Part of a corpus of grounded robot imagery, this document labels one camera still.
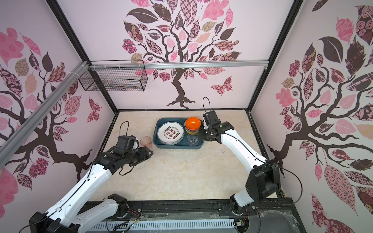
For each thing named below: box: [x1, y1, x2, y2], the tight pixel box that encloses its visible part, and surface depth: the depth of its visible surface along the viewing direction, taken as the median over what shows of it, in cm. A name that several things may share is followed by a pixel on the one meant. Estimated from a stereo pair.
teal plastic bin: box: [152, 117, 205, 150], surface depth 100 cm
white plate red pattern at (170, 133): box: [157, 121, 185, 146], surface depth 104 cm
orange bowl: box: [185, 116, 202, 131], surface depth 101 cm
